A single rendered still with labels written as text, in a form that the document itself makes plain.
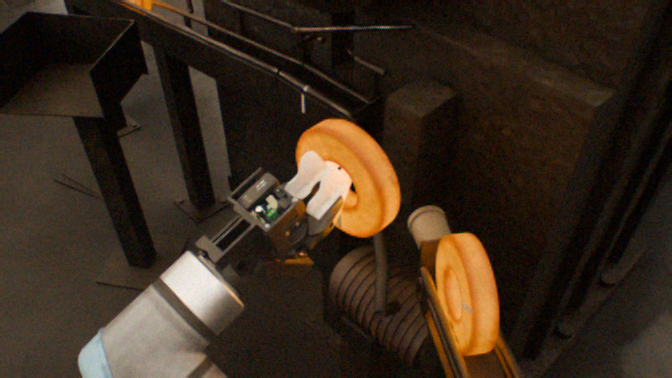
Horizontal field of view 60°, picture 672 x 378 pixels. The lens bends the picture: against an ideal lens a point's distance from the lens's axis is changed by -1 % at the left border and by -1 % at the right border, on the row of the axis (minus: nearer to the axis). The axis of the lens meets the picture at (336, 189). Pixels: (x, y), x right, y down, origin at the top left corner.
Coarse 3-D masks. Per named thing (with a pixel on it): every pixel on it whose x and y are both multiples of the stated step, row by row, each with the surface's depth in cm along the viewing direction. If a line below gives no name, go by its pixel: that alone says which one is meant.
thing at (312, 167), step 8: (312, 152) 69; (304, 160) 68; (312, 160) 69; (320, 160) 70; (304, 168) 69; (312, 168) 70; (320, 168) 71; (296, 176) 69; (304, 176) 70; (312, 176) 71; (320, 176) 71; (288, 184) 69; (296, 184) 70; (304, 184) 71; (312, 184) 71; (320, 184) 71; (296, 192) 71; (304, 192) 70; (312, 192) 71; (304, 200) 70
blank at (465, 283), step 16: (448, 240) 75; (464, 240) 73; (448, 256) 76; (464, 256) 70; (480, 256) 70; (448, 272) 78; (464, 272) 70; (480, 272) 69; (448, 288) 79; (464, 288) 70; (480, 288) 68; (496, 288) 69; (448, 304) 78; (464, 304) 71; (480, 304) 68; (496, 304) 68; (448, 320) 79; (464, 320) 72; (480, 320) 68; (496, 320) 69; (464, 336) 72; (480, 336) 69; (496, 336) 70; (464, 352) 73; (480, 352) 72
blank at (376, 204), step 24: (336, 120) 71; (312, 144) 72; (336, 144) 69; (360, 144) 67; (360, 168) 68; (384, 168) 68; (360, 192) 70; (384, 192) 68; (360, 216) 73; (384, 216) 69
